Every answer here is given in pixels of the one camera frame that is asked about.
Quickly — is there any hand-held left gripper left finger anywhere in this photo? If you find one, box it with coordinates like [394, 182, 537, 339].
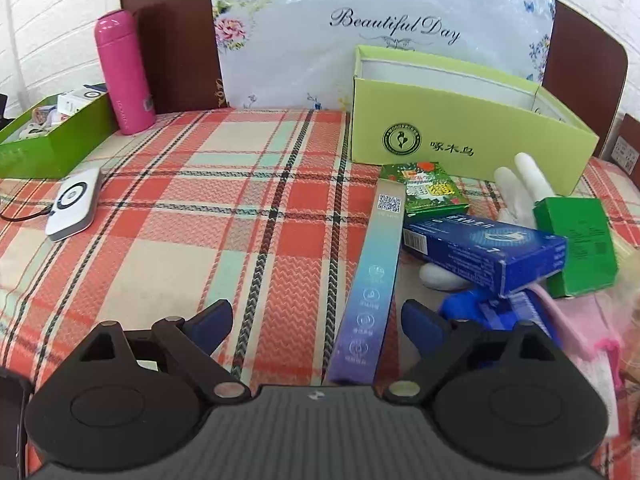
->
[75, 299, 252, 405]

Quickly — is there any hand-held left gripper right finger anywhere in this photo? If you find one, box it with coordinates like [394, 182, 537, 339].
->
[382, 299, 563, 405]

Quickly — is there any blue plastic packet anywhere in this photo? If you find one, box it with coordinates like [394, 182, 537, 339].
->
[440, 287, 558, 343]

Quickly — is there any long gradient slim box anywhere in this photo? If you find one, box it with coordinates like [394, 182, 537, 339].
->
[325, 178, 405, 387]

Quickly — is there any blue rectangular box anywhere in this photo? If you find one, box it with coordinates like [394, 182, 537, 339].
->
[402, 212, 568, 297]

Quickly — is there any plain green box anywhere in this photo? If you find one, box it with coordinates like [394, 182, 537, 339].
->
[532, 196, 619, 299]

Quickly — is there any light green cardboard box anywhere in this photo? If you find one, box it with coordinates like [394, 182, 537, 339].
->
[348, 44, 600, 197]

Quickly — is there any plaid bed sheet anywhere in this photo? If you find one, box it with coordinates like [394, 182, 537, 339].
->
[0, 107, 640, 480]

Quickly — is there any green floral small box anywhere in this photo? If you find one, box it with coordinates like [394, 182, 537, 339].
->
[379, 161, 471, 218]

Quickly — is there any white power bank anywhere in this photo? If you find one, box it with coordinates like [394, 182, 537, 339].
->
[45, 167, 103, 242]

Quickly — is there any dark green open box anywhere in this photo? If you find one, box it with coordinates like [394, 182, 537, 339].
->
[0, 92, 118, 179]

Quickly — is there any small white box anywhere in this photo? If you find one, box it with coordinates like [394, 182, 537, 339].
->
[56, 86, 109, 116]

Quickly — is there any pink insulated bottle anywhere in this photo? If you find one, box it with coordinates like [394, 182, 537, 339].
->
[95, 9, 157, 136]

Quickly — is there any brown cardboard box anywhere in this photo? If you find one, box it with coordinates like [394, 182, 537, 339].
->
[607, 112, 640, 176]

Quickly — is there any brown wooden headboard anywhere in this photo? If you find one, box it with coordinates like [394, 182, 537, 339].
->
[119, 0, 630, 161]

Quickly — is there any black cable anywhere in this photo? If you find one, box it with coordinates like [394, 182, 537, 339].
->
[0, 204, 55, 223]

